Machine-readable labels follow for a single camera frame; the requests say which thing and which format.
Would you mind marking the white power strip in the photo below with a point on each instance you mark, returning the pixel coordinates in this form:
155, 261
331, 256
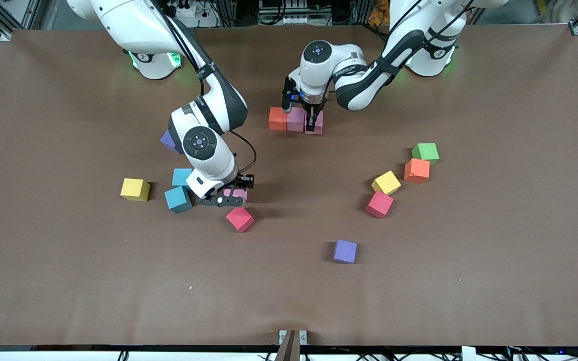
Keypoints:
187, 10

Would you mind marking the white electronics box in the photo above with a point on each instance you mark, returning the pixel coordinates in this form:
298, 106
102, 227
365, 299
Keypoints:
289, 20

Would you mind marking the purple foam cube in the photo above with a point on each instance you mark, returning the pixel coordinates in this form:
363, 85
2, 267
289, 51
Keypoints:
344, 250
168, 141

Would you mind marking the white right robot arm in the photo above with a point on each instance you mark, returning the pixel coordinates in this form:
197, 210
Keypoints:
213, 165

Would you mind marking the table cover sheet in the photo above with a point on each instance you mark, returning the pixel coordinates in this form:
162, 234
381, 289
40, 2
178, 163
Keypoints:
289, 301

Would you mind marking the red foam cube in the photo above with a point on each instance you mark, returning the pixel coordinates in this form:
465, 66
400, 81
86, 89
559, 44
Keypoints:
239, 219
379, 204

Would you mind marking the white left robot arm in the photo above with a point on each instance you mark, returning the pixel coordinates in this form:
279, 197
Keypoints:
349, 55

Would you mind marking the orange foam cube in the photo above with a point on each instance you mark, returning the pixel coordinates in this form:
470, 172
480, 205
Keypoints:
417, 170
278, 119

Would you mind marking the pink foam cube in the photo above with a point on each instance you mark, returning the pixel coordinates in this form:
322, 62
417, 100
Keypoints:
239, 192
320, 124
295, 120

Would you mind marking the blue foam cube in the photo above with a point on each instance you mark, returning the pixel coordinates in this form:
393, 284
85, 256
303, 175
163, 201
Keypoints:
176, 199
181, 176

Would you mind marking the green foam cube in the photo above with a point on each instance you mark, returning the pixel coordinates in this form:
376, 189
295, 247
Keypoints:
425, 151

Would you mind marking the yellow foam cube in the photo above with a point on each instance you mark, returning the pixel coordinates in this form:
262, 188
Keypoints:
134, 189
386, 183

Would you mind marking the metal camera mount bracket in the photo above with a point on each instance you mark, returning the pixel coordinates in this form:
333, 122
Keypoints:
289, 348

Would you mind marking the orange yellow object pile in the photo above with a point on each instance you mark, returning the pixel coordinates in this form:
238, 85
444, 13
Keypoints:
378, 15

